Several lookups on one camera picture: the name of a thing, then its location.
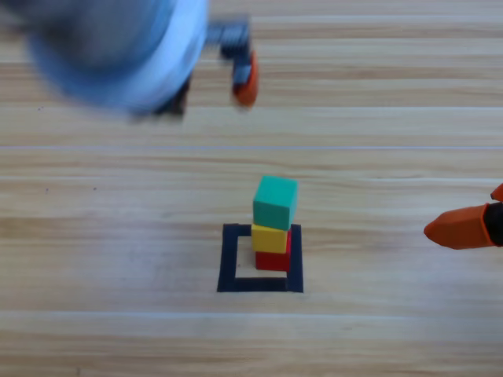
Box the black tape square outline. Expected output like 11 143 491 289
216 222 304 294

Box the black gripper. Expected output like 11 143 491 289
152 14 259 117

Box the yellow wooden cube block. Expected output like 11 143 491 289
250 222 290 254

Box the green wooden cube block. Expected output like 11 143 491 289
252 175 299 232

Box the red wooden cube block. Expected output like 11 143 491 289
254 229 293 273

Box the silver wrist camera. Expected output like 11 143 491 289
0 0 185 91

